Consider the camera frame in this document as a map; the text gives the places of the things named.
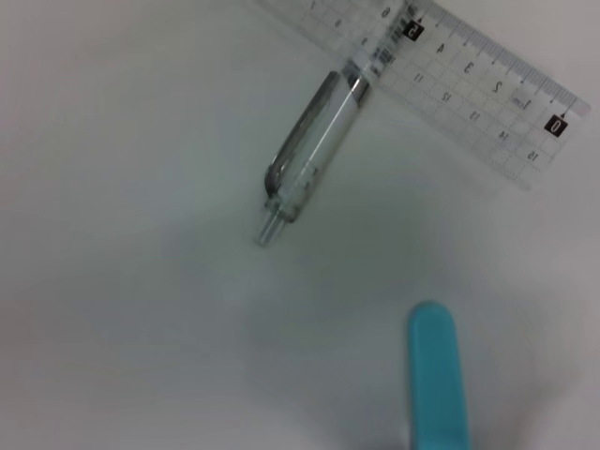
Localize blue capped scissors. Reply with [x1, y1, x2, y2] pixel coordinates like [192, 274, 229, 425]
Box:
[406, 300, 470, 450]

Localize clear plastic ruler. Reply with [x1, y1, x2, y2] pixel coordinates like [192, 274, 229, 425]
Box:
[252, 0, 593, 191]

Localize grey clear pen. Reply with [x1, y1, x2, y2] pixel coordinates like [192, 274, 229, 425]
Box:
[255, 0, 432, 248]

